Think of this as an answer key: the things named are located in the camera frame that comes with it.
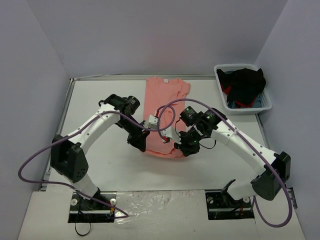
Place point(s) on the black and red clothes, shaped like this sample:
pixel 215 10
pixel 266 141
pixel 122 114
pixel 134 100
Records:
pixel 243 87

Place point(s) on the pink t shirt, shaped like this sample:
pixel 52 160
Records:
pixel 159 92

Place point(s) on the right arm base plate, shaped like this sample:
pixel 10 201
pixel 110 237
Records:
pixel 220 207

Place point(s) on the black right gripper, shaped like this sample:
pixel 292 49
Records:
pixel 186 144

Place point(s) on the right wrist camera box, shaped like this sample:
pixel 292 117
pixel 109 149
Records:
pixel 169 134

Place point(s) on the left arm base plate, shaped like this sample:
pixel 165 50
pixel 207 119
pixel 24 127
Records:
pixel 83 210

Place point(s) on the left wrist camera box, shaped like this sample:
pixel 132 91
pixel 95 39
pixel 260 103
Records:
pixel 151 122

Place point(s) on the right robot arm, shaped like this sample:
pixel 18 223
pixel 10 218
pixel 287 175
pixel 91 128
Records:
pixel 270 167

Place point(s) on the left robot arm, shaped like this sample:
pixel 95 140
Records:
pixel 68 157

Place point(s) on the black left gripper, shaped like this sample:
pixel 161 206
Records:
pixel 139 139

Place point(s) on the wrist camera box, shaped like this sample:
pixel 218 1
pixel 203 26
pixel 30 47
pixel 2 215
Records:
pixel 169 134
pixel 151 122

